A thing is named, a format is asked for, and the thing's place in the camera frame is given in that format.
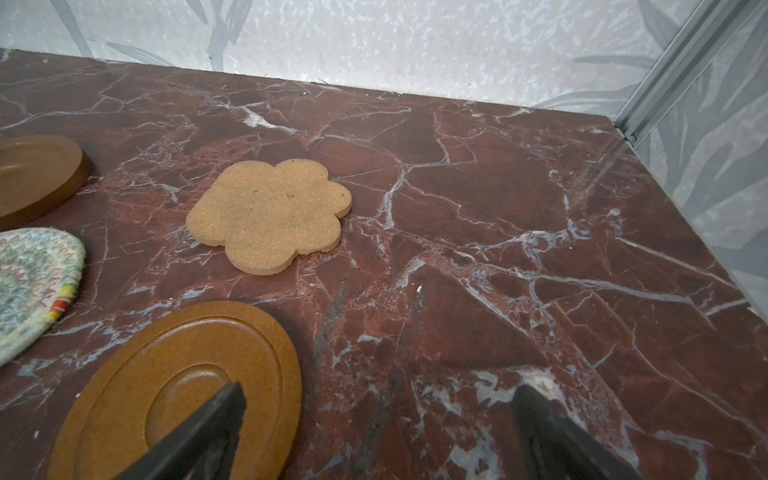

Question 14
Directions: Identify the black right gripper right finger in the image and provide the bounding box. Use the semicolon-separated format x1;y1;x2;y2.
511;385;640;480

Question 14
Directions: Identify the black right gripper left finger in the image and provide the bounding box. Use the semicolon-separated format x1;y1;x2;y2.
117;382;247;480

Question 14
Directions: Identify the brown round wooden coaster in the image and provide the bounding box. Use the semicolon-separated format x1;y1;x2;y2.
47;301;302;479

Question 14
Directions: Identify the cork flower-shaped coaster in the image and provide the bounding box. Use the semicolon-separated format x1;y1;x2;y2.
185;159;352;276

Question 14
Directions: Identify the multicolour woven rope coaster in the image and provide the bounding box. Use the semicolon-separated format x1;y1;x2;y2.
1;227;86;365

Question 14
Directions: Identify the aluminium cage frame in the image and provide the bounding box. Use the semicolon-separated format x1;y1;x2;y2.
614;0;767;146

